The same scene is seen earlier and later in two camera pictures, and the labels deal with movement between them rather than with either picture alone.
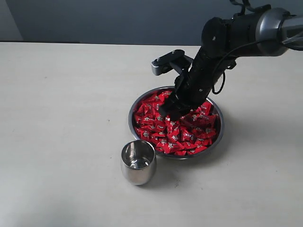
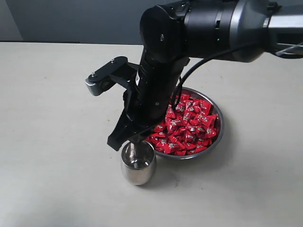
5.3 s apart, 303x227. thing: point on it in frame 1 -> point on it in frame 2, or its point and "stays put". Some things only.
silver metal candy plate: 191,135 stays put
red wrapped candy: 204,109 stays put
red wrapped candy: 208,132 stays put
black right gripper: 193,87 -> 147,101
